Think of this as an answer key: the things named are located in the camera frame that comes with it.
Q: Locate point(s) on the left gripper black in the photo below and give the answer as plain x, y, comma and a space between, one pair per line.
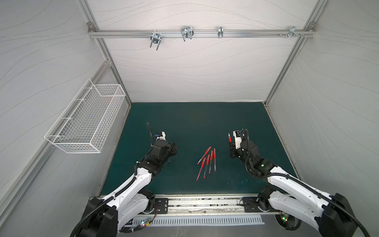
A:
157, 140

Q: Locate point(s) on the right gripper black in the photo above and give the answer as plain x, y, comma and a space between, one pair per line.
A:
234, 145

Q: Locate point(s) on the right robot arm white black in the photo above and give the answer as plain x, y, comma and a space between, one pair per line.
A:
331, 215

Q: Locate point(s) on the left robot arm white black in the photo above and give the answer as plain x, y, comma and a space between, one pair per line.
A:
105, 217

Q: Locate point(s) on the green table mat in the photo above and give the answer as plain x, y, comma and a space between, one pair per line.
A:
194, 127

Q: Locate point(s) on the metal U-bolt clamp left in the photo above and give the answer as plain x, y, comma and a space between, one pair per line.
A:
155, 39

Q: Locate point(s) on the metal u-bolt clamp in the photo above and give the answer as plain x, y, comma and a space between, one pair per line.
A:
187, 32
155, 39

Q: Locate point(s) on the metal U-bolt clamp middle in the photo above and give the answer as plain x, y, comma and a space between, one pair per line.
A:
187, 32

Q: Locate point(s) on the metal bolt clamp right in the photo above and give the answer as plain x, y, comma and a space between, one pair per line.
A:
292, 33

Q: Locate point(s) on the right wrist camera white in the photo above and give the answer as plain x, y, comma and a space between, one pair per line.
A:
238, 139

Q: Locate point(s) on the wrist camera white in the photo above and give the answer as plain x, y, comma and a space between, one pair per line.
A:
160, 135
238, 139

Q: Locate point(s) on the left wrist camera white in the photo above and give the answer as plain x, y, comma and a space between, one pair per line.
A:
160, 135

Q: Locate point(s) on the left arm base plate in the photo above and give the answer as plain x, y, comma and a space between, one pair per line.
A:
157, 205

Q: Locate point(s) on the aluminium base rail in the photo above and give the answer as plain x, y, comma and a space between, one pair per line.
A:
217, 205

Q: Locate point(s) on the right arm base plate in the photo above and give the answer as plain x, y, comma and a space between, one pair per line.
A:
255, 204

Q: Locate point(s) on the white slotted cable duct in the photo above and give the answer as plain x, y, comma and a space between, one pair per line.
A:
223, 220

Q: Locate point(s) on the white wire basket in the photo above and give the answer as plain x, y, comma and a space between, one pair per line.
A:
85, 124

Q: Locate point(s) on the small metal bracket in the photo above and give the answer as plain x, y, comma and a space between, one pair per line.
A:
220, 32

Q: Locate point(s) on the aluminium crossbar rail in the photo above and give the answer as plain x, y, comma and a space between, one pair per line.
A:
171, 34

